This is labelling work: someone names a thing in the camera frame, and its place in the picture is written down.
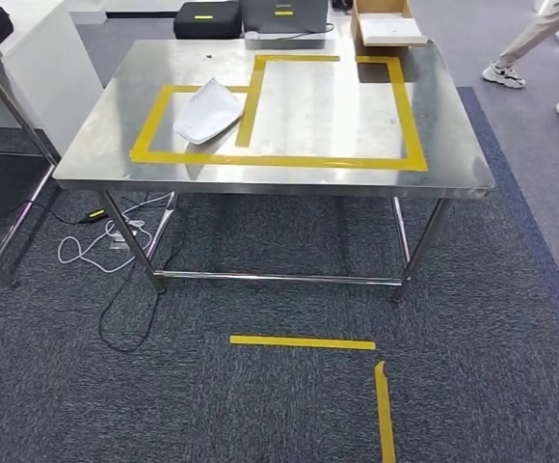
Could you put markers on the grey laptop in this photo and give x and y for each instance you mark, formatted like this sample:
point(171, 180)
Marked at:
point(284, 16)

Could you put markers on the cardboard box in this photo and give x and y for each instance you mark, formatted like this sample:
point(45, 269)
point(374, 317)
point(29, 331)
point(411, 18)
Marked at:
point(357, 22)

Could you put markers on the yellow tape frame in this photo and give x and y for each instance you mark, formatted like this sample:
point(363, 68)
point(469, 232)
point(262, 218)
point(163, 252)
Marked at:
point(284, 161)

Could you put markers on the white cabinet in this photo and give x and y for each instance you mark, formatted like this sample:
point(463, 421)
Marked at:
point(53, 64)

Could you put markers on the black power adapter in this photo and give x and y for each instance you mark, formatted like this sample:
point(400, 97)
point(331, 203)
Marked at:
point(95, 215)

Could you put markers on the person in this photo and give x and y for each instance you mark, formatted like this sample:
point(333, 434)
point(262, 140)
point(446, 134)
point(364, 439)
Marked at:
point(530, 38)

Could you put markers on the steel side table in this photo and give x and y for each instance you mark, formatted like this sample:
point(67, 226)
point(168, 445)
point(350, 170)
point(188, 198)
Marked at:
point(14, 102)

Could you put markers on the straight yellow floor tape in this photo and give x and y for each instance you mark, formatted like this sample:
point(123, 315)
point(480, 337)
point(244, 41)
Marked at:
point(303, 342)

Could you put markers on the white curved plastic part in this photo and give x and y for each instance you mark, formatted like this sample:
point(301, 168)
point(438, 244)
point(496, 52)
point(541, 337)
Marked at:
point(210, 112)

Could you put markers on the black tray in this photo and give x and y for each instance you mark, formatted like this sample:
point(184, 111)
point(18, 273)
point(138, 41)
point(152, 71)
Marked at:
point(342, 5)

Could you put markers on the bent yellow floor tape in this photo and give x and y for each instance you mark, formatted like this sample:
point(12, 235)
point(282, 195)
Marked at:
point(385, 415)

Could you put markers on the grey docking box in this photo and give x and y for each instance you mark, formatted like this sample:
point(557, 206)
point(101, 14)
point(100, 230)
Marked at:
point(284, 40)

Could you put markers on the stainless steel workbench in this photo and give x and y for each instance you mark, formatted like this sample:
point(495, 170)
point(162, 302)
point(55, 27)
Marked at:
point(452, 140)

